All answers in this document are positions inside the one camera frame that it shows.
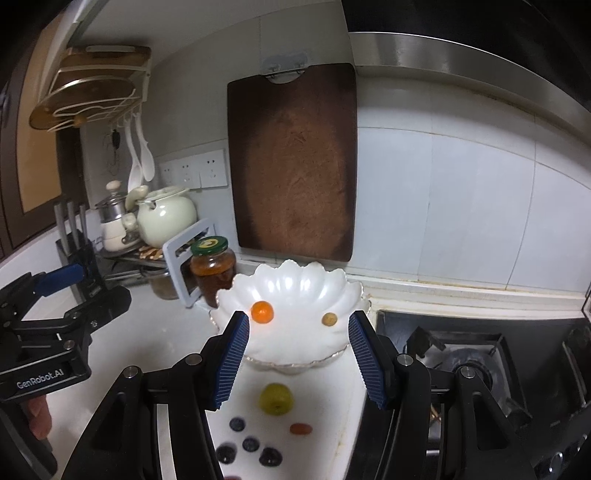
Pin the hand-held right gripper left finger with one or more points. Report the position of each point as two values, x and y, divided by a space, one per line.
233 360

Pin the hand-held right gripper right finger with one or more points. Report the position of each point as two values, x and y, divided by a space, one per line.
364 364

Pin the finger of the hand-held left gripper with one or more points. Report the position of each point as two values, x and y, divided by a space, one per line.
108 304
60 279

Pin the green round fruit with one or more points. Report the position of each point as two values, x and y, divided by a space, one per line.
276 399

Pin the blueberry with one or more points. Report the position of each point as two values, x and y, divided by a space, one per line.
226 453
269 456
250 444
237 423

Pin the white scalloped bowl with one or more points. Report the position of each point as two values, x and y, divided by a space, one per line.
295 290

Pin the person's left hand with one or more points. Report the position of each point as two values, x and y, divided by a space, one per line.
39 417

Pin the black knife block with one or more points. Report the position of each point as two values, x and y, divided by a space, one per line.
92 272

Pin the metal dish rack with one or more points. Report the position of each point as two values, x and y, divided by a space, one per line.
129 267

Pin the orange kumquat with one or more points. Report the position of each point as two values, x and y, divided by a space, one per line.
263 312

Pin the brown longan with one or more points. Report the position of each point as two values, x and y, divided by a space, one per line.
329 320

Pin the small steel pot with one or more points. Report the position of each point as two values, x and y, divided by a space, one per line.
162 286

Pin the small white pot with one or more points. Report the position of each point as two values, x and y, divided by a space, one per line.
115 235

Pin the white plastic cutting board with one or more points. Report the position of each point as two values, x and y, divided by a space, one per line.
173 272

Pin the glass sauce jar green lid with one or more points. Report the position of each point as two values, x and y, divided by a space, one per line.
212 272

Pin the steel pot with cream knob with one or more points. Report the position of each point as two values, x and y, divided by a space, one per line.
112 205

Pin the red cherry tomato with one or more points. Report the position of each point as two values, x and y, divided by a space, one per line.
301 429

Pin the cream enamel kettle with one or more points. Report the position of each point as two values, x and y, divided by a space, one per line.
166 217

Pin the brown wooden cabinet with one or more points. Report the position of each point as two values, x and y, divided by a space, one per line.
32 161

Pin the white plastic spoon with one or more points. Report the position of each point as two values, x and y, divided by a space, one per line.
147 159
134 170

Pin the white power outlet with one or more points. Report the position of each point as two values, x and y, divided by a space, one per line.
190 170
214 168
170 173

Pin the small black hanging tool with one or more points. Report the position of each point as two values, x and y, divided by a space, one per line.
115 140

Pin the brown glass pot lid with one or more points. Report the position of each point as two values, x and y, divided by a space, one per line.
78 99

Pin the brown wooden cutting board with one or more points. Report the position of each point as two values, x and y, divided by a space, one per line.
295 161

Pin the thick wooden board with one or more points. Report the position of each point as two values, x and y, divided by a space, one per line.
106 57

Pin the steel range hood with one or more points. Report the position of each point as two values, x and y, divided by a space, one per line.
461 60

